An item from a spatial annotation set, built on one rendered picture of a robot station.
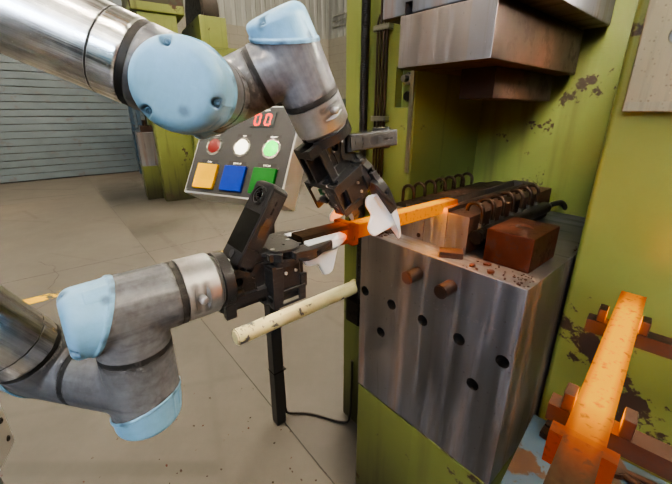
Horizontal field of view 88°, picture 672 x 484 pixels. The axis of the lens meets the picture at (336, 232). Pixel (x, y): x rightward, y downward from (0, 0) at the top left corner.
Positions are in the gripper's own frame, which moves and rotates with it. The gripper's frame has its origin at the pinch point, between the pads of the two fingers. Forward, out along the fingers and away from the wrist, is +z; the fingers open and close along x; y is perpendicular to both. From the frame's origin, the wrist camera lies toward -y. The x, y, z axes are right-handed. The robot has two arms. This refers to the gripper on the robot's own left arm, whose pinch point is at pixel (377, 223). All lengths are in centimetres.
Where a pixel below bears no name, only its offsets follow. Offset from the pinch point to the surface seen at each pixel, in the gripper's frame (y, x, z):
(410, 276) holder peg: -1.2, 2.0, 14.5
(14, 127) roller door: 51, -786, -22
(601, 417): 12.3, 37.1, 1.1
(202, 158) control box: 2, -66, -7
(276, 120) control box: -17, -48, -9
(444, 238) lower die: -12.6, 2.6, 14.3
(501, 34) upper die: -33.1, 7.6, -16.9
